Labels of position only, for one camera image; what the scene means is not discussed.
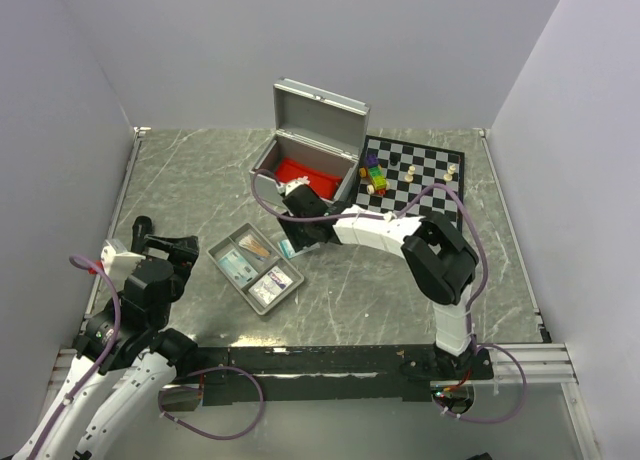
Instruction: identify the red first aid pouch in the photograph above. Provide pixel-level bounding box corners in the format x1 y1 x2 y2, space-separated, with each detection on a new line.
275 157 342 200

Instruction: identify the bag of cotton swabs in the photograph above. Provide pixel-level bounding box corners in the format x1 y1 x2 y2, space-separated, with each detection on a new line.
237 234 271 258

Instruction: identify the silver metal medicine case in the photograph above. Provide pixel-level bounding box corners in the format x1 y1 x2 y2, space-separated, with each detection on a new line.
249 77 370 207

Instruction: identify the grey plastic divided tray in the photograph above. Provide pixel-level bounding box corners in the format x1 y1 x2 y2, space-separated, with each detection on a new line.
206 223 305 316

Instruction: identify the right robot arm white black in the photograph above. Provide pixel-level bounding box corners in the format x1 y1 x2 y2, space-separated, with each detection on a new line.
278 180 479 379

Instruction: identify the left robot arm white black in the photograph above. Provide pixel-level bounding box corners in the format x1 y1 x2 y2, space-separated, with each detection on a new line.
14 235 200 459

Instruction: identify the black marker orange cap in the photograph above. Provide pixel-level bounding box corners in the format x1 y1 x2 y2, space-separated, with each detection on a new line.
130 215 154 254

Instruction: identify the colourful toy brick car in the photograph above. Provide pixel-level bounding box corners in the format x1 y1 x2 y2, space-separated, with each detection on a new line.
359 153 389 196

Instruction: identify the white chess piece left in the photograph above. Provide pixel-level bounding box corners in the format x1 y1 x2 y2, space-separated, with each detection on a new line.
404 165 415 183

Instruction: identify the white chess piece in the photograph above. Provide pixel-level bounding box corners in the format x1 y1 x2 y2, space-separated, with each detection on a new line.
404 165 415 183
443 164 457 182

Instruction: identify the black white chessboard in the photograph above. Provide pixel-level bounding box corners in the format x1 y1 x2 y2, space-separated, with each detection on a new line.
350 135 465 213

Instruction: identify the white chess piece right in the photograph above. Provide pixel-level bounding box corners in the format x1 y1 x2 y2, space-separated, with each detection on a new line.
443 164 457 182

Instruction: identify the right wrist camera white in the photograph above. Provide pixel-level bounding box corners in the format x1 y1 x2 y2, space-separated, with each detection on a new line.
276 176 310 194

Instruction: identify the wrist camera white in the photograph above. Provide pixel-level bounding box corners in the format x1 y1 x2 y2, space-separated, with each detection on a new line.
97 238 144 284
276 176 310 194

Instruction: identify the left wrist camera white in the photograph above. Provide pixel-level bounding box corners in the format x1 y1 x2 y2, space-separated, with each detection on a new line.
97 238 144 284

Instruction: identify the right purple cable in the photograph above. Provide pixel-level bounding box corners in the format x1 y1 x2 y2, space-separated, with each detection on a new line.
250 169 529 426

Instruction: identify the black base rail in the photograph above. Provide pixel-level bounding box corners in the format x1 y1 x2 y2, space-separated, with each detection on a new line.
177 344 494 406

